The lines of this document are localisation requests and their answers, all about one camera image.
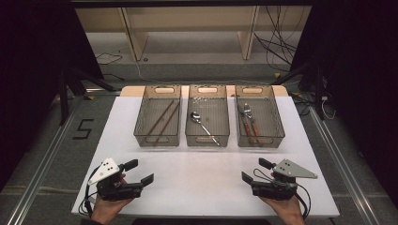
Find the light wooden shelf unit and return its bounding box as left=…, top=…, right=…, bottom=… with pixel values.
left=74, top=6, right=313, bottom=62

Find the left hand-held gripper cable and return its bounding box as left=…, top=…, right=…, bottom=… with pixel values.
left=77, top=167, right=101, bottom=218

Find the hand-held gripper cable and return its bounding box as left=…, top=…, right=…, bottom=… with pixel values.
left=77, top=167, right=101, bottom=218
left=252, top=168, right=313, bottom=220

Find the person's left hand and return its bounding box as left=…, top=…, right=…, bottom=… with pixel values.
left=90, top=172, right=134, bottom=225

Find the black curtain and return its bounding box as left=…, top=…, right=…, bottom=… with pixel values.
left=0, top=0, right=105, bottom=192
left=289, top=0, right=398, bottom=208

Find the wooden handled fork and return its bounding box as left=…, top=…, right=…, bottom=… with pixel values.
left=242, top=102, right=264, bottom=144

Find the white plug with cable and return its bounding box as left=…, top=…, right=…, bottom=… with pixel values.
left=320, top=95, right=338, bottom=121

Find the bundle of black cables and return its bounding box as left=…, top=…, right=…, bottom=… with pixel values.
left=253, top=5, right=303, bottom=73

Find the aluminium floor rail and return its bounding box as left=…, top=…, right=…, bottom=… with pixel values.
left=308, top=106, right=381, bottom=225
left=5, top=88, right=122, bottom=225

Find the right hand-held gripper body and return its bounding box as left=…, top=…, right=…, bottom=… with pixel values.
left=251, top=157, right=319, bottom=202

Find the clear grey plastic bin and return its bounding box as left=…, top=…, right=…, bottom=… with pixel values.
left=234, top=84, right=286, bottom=149
left=133, top=84, right=182, bottom=148
left=184, top=83, right=231, bottom=148

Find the metal spoon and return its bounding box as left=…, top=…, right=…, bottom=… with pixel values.
left=190, top=111, right=222, bottom=147

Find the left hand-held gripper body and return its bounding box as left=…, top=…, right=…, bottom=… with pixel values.
left=87, top=157, right=144, bottom=202

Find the right hand-held gripper cable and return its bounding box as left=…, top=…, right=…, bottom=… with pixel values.
left=252, top=168, right=313, bottom=220

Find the black tripod stand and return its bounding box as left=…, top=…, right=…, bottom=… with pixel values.
left=57, top=62, right=118, bottom=127
left=269, top=60, right=327, bottom=122

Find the thin black floor cable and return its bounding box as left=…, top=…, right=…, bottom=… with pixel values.
left=95, top=52, right=124, bottom=67

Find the white table sheet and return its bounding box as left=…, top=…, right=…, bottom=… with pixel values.
left=70, top=95, right=341, bottom=218

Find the person's right hand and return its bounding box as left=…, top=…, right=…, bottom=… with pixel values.
left=261, top=196, right=306, bottom=225

